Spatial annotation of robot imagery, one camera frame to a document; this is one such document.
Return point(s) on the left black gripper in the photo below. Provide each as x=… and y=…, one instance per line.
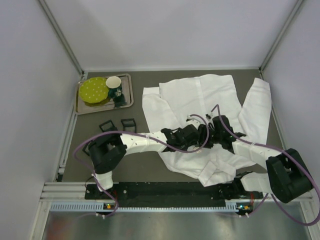
x=202, y=135

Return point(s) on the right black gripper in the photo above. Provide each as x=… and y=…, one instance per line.
x=214, y=131

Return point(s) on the white shirt garment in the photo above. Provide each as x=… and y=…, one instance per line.
x=169, y=104

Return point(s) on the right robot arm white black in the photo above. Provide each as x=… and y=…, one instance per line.
x=283, y=178

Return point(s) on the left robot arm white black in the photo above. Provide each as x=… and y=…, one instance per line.
x=108, y=150

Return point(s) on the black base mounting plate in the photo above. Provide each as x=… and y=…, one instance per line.
x=177, y=194

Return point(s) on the white cup dark base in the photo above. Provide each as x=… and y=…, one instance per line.
x=114, y=85

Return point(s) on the green polka dot plate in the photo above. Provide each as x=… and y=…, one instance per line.
x=93, y=90

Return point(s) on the silver metal tray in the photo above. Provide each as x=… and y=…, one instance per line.
x=124, y=101

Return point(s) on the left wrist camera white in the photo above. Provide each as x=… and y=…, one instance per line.
x=192, y=119

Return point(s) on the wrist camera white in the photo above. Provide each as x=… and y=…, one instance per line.
x=209, y=116
x=192, y=119

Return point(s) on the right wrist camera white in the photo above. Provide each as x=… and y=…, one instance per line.
x=209, y=116

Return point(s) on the black square frame right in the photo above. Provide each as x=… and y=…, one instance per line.
x=129, y=125

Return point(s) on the black square frame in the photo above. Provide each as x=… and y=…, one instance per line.
x=85, y=149
x=108, y=126
x=129, y=125

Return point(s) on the black square frame left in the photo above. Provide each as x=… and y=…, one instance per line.
x=108, y=126

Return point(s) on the grey slotted cable duct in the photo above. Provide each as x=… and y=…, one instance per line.
x=108, y=207

